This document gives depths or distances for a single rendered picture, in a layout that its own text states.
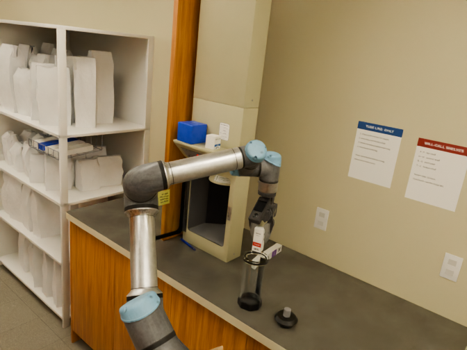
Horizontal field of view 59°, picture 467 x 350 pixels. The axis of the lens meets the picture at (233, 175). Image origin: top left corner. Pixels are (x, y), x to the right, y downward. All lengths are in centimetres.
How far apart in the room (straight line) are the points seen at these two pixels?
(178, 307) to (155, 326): 80
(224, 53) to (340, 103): 61
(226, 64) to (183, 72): 26
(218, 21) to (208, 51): 14
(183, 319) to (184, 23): 137
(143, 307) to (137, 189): 36
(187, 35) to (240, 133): 54
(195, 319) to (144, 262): 64
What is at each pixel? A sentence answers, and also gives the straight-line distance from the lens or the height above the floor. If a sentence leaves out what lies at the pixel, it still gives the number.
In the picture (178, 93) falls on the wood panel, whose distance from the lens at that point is 205.
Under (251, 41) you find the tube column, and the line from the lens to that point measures 182.
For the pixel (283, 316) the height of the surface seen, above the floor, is 98.
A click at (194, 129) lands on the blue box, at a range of 192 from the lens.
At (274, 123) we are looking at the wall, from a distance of 227.
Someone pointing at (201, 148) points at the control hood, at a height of 151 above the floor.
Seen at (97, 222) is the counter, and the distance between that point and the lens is 246.
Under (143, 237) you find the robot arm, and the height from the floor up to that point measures 134.
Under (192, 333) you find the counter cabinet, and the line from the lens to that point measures 201.
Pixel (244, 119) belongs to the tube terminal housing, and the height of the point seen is 166.
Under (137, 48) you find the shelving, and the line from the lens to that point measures 307.
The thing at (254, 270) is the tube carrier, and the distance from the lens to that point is 167.
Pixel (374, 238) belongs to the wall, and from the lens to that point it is 211.
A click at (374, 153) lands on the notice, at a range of 202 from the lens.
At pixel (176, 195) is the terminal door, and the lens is 211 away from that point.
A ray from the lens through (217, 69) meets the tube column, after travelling 194.
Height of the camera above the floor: 196
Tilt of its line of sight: 17 degrees down
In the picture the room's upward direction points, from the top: 6 degrees clockwise
